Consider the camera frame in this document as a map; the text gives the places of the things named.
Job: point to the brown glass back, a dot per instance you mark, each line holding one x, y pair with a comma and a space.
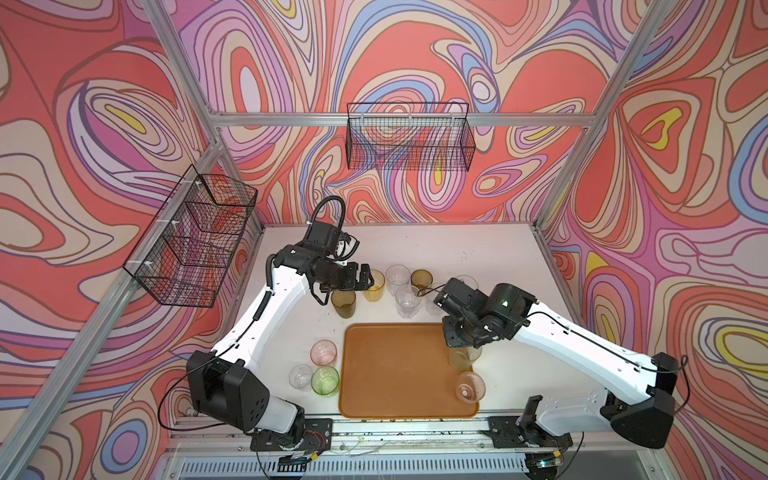
421, 280

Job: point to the back black wire basket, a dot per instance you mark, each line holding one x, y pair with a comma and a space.
409, 136

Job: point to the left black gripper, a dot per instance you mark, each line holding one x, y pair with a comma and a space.
351, 281

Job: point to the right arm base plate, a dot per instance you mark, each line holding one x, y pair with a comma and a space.
523, 432

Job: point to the dark olive glass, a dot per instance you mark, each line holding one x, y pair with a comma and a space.
344, 303

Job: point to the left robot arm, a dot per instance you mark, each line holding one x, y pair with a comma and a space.
224, 383

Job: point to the tall pale green glass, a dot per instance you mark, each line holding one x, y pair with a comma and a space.
462, 358

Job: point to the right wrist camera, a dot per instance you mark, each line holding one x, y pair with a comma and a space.
458, 299

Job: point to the bright green glass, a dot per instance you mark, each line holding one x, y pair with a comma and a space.
325, 380

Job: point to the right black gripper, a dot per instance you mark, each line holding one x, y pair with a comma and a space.
451, 336

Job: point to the small clear glass left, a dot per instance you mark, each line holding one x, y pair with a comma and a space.
300, 376

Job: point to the left black wire basket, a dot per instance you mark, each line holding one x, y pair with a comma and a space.
200, 226

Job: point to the yellow glass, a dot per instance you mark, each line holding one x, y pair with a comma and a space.
376, 290

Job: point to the brown plastic tray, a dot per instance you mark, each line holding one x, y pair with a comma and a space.
399, 371

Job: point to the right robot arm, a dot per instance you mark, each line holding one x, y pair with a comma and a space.
634, 398

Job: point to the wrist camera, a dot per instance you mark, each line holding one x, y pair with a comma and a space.
458, 299
330, 241

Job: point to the black wire basket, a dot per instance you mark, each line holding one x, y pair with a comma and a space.
200, 226
409, 136

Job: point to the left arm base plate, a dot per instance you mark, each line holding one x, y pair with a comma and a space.
310, 436

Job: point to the pink glass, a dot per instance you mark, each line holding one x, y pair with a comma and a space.
470, 387
323, 353

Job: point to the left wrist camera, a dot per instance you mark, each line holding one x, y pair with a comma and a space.
330, 241

